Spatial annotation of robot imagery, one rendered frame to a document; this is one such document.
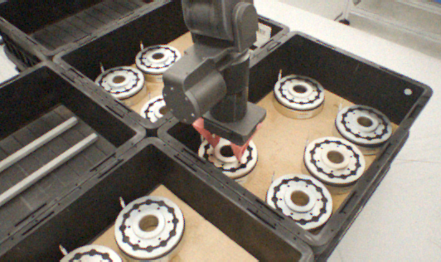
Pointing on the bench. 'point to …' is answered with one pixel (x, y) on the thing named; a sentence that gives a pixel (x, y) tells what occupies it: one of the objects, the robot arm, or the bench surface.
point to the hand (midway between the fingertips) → (227, 148)
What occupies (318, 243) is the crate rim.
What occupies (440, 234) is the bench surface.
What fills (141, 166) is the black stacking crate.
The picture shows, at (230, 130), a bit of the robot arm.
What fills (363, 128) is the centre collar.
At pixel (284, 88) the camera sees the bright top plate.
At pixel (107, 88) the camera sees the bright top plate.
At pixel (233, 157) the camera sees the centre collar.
